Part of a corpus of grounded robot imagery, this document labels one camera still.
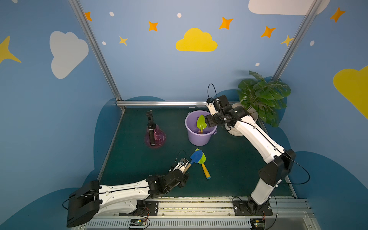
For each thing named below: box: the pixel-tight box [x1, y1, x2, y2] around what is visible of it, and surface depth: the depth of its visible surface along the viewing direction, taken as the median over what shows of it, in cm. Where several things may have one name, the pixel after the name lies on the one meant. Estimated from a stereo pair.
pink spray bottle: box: [144, 109, 167, 149], surface depth 83 cm
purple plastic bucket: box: [184, 110, 218, 147], surface depth 98 cm
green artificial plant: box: [237, 71, 291, 127], surface depth 82 cm
